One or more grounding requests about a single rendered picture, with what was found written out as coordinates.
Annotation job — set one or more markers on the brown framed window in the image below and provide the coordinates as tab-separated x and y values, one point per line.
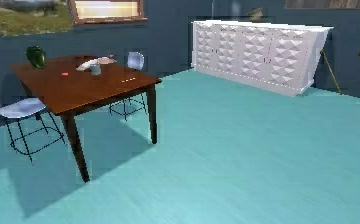
106	10

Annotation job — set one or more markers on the grey cup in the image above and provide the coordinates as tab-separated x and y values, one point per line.
95	69

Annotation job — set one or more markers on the white patterned sideboard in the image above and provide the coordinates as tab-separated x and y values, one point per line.
254	55

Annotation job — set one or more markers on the small brown statue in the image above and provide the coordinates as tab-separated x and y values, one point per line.
255	14

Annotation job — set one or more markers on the landscape painting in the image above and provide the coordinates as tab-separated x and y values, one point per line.
28	18

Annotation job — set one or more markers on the small red object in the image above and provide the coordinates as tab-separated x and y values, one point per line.
64	74

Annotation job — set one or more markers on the white cloth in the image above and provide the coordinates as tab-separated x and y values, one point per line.
86	64

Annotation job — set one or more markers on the dark green vase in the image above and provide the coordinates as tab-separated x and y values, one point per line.
35	57

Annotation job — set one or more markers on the brown framed picture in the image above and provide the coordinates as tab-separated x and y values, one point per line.
324	3

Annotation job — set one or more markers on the pink plate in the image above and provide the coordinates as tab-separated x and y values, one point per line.
106	60

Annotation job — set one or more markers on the brown wooden table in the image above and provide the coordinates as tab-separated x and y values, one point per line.
81	86

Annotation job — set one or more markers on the thin yellow lamp leg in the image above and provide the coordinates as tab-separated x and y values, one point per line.
331	71

